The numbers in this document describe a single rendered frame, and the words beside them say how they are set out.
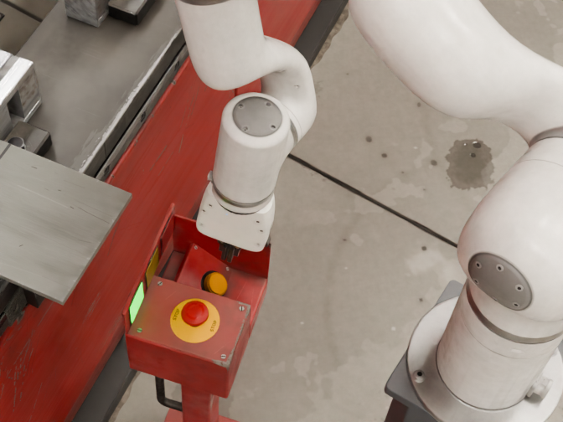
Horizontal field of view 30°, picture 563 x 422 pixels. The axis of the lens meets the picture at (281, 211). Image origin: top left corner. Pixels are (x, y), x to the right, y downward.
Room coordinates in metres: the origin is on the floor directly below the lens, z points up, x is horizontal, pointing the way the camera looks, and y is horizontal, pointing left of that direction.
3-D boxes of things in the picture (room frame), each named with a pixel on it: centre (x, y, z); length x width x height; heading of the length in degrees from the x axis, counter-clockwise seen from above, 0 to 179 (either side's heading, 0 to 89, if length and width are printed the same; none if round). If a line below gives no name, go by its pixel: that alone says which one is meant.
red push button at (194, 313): (0.70, 0.11, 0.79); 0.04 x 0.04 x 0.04
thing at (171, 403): (0.76, 0.16, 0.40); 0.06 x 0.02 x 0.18; 78
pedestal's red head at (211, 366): (0.75, 0.11, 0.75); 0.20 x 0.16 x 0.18; 168
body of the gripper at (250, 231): (0.79, 0.06, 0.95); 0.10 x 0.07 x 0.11; 78
